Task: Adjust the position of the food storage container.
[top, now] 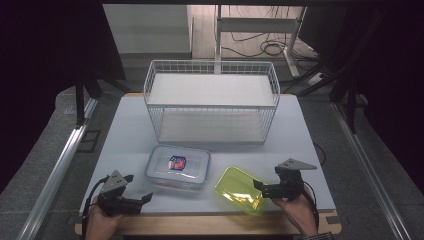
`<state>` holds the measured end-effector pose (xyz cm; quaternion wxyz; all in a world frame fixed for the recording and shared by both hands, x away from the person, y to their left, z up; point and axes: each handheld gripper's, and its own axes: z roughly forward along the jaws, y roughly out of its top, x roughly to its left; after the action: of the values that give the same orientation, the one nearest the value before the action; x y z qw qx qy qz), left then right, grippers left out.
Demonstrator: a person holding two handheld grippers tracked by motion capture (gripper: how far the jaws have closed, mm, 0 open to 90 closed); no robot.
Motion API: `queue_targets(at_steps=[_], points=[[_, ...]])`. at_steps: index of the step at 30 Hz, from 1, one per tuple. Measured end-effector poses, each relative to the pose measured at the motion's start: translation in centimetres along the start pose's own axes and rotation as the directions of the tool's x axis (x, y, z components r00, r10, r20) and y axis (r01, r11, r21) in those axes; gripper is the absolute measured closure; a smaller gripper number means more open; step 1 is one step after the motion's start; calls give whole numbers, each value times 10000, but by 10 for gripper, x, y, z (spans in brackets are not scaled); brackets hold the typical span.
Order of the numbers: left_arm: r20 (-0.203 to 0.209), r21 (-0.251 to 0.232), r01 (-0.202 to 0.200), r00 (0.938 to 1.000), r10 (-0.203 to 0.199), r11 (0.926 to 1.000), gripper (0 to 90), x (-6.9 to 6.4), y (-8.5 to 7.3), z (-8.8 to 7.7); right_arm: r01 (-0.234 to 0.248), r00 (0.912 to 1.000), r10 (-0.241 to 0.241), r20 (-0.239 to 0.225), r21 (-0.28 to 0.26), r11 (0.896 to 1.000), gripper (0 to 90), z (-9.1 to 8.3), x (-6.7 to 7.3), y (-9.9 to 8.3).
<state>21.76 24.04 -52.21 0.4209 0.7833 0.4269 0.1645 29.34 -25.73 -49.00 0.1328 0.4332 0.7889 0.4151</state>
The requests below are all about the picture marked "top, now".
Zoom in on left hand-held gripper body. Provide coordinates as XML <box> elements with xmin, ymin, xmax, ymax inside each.
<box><xmin>97</xmin><ymin>170</ymin><xmax>144</xmax><ymax>216</ymax></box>

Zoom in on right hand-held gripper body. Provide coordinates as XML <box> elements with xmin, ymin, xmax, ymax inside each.
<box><xmin>262</xmin><ymin>158</ymin><xmax>318</xmax><ymax>201</ymax></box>

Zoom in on green plastic container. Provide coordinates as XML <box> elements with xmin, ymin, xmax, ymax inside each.
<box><xmin>214</xmin><ymin>165</ymin><xmax>269</xmax><ymax>217</ymax></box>

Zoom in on clear lidded food container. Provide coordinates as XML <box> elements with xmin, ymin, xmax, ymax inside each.
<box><xmin>144</xmin><ymin>144</ymin><xmax>212</xmax><ymax>193</ymax></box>

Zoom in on white wire shelf rack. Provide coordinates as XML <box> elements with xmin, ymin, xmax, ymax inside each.
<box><xmin>143</xmin><ymin>59</ymin><xmax>281</xmax><ymax>145</ymax></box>

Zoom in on person's left hand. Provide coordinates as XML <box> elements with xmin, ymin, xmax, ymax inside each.
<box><xmin>85</xmin><ymin>196</ymin><xmax>124</xmax><ymax>240</ymax></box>

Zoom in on person's right hand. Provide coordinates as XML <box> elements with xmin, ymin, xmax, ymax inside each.
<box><xmin>271</xmin><ymin>186</ymin><xmax>318</xmax><ymax>237</ymax></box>

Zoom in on pale grey table mat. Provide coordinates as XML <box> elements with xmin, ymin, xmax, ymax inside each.
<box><xmin>79</xmin><ymin>93</ymin><xmax>337</xmax><ymax>216</ymax></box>

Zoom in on plaid shirt sleeve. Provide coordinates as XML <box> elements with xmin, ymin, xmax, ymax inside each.
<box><xmin>301</xmin><ymin>231</ymin><xmax>335</xmax><ymax>240</ymax></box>

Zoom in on black metal stand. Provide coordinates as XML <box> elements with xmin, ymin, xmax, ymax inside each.
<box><xmin>73</xmin><ymin>64</ymin><xmax>131</xmax><ymax>130</ymax></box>
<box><xmin>294</xmin><ymin>9</ymin><xmax>389</xmax><ymax>134</ymax></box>

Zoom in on white power strip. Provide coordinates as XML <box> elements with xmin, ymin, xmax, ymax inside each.
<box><xmin>306</xmin><ymin>71</ymin><xmax>325</xmax><ymax>86</ymax></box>

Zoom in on white cabinet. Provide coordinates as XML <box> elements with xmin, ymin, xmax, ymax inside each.
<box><xmin>102</xmin><ymin>4</ymin><xmax>195</xmax><ymax>55</ymax></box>

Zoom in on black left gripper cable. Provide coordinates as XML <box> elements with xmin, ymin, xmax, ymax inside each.
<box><xmin>81</xmin><ymin>176</ymin><xmax>109</xmax><ymax>240</ymax></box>

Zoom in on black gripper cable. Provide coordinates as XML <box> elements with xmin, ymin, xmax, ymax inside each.
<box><xmin>301</xmin><ymin>181</ymin><xmax>321</xmax><ymax>231</ymax></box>
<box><xmin>81</xmin><ymin>176</ymin><xmax>109</xmax><ymax>240</ymax></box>

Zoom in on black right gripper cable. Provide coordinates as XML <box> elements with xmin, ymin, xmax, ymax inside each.
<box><xmin>301</xmin><ymin>181</ymin><xmax>321</xmax><ymax>231</ymax></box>

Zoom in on thin black cable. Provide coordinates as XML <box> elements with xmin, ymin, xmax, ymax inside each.
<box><xmin>313</xmin><ymin>142</ymin><xmax>328</xmax><ymax>167</ymax></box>

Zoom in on aluminium rail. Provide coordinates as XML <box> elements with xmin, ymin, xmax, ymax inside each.
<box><xmin>330</xmin><ymin>101</ymin><xmax>406</xmax><ymax>240</ymax></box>
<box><xmin>17</xmin><ymin>98</ymin><xmax>99</xmax><ymax>240</ymax></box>

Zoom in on black floor cables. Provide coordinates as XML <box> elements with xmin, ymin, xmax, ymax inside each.
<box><xmin>220</xmin><ymin>5</ymin><xmax>319</xmax><ymax>60</ymax></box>

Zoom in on white metal desk frame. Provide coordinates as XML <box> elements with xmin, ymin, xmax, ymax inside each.
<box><xmin>214</xmin><ymin>4</ymin><xmax>308</xmax><ymax>78</ymax></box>

